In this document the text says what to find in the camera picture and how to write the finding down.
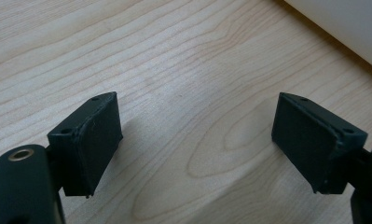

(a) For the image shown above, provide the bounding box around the white plastic bin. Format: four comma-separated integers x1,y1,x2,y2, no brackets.
282,0,372,74

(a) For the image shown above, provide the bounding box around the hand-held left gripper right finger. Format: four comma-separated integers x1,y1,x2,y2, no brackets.
270,91,368,195

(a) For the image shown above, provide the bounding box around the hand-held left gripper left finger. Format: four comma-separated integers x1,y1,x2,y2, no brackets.
47,91,124,199

